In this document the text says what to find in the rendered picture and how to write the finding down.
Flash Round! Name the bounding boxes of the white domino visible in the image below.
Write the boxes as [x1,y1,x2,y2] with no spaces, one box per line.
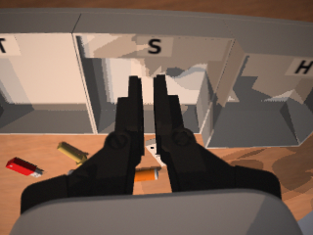
[145,139,165,166]

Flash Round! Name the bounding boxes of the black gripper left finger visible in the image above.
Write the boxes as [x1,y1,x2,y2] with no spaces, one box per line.
[21,75,145,214]

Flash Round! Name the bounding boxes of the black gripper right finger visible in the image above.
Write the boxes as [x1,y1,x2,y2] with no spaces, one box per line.
[153,74,282,200]

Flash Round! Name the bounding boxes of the red usb stick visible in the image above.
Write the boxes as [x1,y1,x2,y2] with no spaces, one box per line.
[6,158,42,177]

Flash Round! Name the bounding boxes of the orange battery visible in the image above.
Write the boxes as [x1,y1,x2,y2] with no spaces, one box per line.
[134,168,158,182]

